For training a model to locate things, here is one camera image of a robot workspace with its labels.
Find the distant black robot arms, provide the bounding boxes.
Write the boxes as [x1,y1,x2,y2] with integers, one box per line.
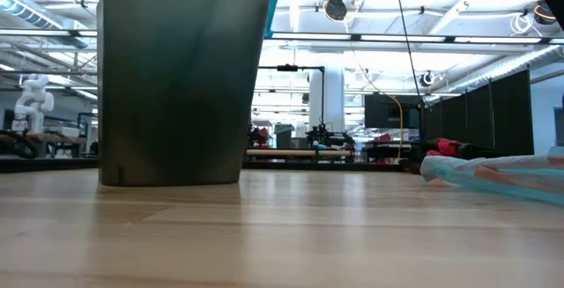
[305,122,357,151]

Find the distant black camera gantry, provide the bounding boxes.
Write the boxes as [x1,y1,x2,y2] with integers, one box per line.
[258,63,327,126]

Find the distant grey bin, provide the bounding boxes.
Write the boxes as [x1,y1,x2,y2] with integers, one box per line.
[273,122,295,150]

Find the white building column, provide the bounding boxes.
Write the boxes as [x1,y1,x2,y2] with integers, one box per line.
[308,65,346,134]

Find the dark grey trash bin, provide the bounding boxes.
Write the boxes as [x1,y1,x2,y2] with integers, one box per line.
[96,0,270,188]

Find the light blue plastic bag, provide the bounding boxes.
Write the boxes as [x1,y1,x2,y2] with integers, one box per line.
[419,145,564,208]

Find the black monitor screen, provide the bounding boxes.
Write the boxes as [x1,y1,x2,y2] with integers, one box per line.
[363,93,425,130]

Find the yellow cable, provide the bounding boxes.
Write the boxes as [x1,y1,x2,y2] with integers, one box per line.
[350,18,405,161]

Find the wooden bench with cables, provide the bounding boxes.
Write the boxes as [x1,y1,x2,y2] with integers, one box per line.
[0,128,99,160]

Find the red and black glove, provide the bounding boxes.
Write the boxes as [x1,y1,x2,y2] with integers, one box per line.
[422,137,508,160]

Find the black partition panels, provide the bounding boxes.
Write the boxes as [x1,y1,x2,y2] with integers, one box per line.
[422,64,536,157]

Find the white humanoid robot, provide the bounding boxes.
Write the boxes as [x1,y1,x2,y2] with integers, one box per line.
[11,73,56,134]

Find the distant wooden robot table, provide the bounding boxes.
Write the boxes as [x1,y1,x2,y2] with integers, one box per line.
[245,146,356,164]

